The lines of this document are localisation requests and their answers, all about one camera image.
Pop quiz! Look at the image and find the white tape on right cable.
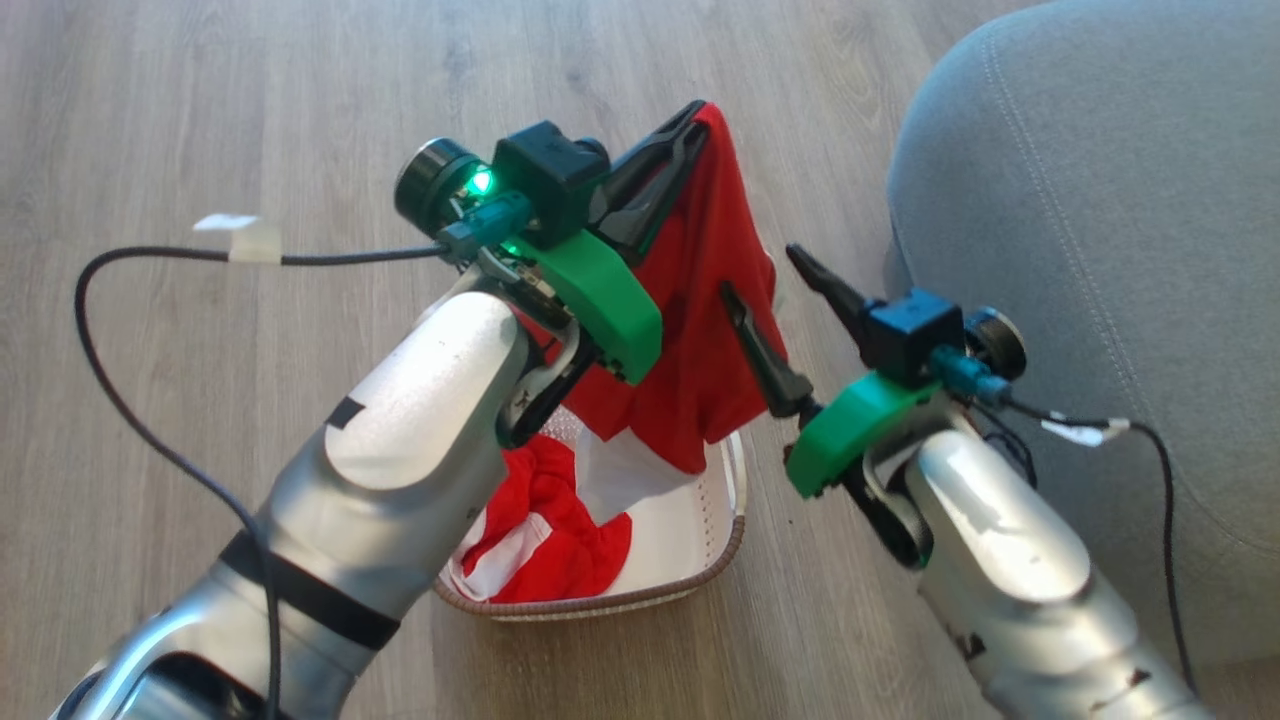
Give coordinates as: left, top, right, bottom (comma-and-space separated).
1040, 414, 1132, 449

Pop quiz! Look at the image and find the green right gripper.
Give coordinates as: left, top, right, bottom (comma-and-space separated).
719, 242, 942, 500

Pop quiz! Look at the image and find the white tape on left cable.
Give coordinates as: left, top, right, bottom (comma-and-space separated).
193, 212, 285, 266

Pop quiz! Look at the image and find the cream basket with brown rim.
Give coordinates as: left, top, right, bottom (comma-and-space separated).
432, 405, 749, 623

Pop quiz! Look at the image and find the red and white garment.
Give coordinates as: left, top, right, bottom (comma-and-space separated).
445, 425, 706, 606

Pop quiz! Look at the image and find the grey fabric sofa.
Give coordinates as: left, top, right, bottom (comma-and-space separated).
884, 0, 1280, 667

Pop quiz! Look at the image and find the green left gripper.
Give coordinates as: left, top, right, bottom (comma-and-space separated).
478, 103, 711, 388

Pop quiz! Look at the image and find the white tape on cable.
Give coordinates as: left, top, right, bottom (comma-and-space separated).
193, 212, 285, 266
1040, 414, 1132, 449

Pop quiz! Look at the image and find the plain red garment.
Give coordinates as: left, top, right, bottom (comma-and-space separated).
545, 100, 788, 477

